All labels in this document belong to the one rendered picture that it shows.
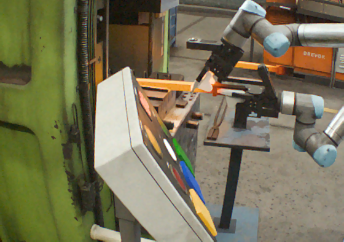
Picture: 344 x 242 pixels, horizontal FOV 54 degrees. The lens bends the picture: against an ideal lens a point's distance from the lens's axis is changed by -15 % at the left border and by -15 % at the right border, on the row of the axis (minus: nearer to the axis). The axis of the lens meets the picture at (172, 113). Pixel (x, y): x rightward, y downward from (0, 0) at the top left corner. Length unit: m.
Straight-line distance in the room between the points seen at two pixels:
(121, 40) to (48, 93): 0.67
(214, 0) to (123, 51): 7.49
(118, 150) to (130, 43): 1.04
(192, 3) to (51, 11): 8.30
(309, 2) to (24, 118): 3.93
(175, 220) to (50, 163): 0.53
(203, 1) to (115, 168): 8.57
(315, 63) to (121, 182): 4.40
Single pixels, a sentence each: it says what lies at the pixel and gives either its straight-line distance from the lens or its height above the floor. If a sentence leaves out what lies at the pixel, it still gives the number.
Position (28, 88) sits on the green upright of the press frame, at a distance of 0.99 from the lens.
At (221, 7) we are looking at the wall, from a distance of 8.97.
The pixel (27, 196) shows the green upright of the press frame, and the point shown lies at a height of 0.70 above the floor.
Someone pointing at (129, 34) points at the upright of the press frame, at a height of 1.11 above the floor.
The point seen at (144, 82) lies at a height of 1.01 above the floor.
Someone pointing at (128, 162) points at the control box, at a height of 1.17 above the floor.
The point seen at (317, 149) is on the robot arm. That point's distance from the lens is 1.16.
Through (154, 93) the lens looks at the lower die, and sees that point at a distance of 1.26.
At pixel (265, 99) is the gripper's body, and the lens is 1.23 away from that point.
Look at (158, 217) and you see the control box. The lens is 0.61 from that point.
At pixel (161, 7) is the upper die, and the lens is 1.11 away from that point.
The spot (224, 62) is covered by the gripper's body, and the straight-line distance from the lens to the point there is 1.19.
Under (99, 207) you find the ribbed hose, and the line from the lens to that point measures 1.20.
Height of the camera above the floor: 1.45
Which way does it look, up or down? 24 degrees down
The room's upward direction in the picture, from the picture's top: 2 degrees clockwise
